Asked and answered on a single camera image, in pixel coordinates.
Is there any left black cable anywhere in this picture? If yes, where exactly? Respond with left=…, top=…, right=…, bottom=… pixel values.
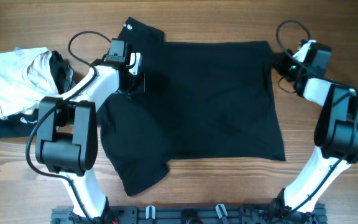
left=25, top=30, right=113, bottom=224

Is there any white folded t-shirt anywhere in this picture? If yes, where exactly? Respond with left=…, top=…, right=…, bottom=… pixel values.
left=0, top=47, right=59, bottom=119

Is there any right black cable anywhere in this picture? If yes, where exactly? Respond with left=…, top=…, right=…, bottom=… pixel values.
left=275, top=20, right=358, bottom=215

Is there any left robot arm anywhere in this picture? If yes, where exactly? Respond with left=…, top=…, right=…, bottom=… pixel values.
left=29, top=53, right=144, bottom=223

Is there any black folded printed t-shirt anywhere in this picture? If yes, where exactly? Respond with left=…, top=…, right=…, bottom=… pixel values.
left=0, top=50, right=68, bottom=139

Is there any black cable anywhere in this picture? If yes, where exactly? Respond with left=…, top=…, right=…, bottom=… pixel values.
left=275, top=20, right=358, bottom=215
left=25, top=30, right=113, bottom=224

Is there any grey folded garment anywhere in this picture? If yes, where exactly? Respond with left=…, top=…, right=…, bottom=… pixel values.
left=60, top=65, right=76, bottom=93

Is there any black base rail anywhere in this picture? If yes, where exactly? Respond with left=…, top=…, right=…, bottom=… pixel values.
left=50, top=203, right=328, bottom=224

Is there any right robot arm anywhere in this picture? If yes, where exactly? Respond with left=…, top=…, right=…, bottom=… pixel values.
left=267, top=50, right=358, bottom=222

